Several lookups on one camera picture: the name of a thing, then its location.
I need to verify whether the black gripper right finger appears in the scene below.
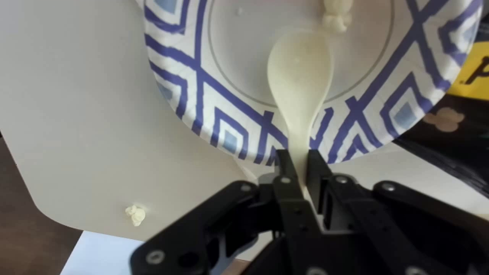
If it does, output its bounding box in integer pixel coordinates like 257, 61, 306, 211
307, 151, 489, 275

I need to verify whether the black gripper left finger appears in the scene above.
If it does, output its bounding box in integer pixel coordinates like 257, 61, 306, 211
130, 149, 320, 275

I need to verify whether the white plastic spoon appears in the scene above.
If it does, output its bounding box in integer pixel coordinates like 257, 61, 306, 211
268, 30, 333, 200

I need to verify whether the empty patterned paper plate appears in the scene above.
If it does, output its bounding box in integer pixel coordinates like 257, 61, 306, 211
141, 0, 485, 165

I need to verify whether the black yellow snack bag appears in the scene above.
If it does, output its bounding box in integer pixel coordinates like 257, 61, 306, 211
396, 41, 489, 197

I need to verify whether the popcorn piece on table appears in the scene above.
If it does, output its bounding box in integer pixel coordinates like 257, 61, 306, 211
125, 204, 147, 227

